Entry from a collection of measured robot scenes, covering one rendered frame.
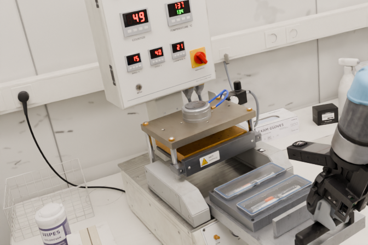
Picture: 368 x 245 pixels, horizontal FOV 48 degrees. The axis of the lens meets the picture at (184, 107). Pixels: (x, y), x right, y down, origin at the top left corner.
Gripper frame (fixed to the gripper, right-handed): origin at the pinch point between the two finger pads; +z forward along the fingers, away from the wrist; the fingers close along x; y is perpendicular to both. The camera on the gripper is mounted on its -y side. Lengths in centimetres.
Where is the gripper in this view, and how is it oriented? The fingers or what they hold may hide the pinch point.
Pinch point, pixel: (316, 216)
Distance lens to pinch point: 89.6
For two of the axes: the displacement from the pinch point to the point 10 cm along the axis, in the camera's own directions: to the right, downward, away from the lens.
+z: -0.4, 7.9, 6.1
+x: 8.5, -3.0, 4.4
